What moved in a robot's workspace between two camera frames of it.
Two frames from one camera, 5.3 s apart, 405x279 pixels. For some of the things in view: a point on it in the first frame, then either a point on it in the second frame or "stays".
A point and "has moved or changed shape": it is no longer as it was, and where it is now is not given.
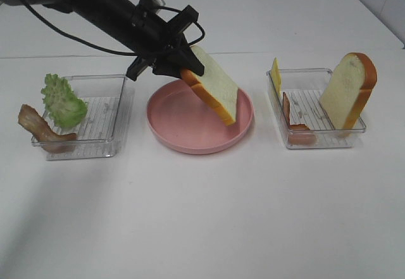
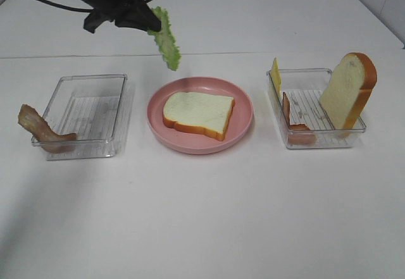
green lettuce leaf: x=66 y=108 has moved or changed shape
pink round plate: x=181 y=121 stays
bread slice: x=347 y=90 stays
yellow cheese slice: x=276 y=73 stays
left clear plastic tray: x=98 y=135 stays
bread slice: x=214 y=87 -> x=199 y=112
